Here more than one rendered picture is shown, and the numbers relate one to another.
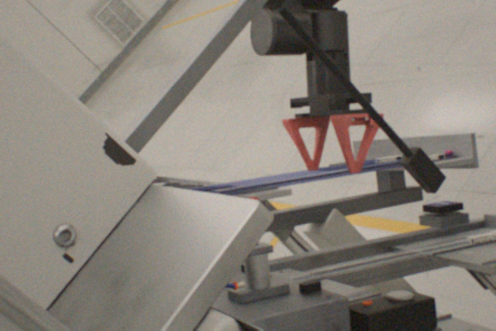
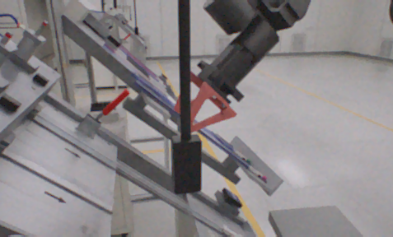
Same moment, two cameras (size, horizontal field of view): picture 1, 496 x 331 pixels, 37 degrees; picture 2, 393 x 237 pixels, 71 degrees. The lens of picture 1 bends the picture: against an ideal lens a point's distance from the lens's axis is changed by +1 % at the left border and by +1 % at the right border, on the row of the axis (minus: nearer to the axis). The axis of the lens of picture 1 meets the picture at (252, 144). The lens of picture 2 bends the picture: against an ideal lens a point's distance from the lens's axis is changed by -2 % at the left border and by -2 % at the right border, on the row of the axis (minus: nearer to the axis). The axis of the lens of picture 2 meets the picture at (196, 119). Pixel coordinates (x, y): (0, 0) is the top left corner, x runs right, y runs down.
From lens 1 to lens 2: 52 cm
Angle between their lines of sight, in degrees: 7
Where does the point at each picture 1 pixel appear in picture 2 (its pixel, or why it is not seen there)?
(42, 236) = not seen: outside the picture
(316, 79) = (222, 58)
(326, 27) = (258, 32)
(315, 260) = (136, 158)
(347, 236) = not seen: hidden behind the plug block
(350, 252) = (160, 172)
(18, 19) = (196, 17)
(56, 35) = (202, 31)
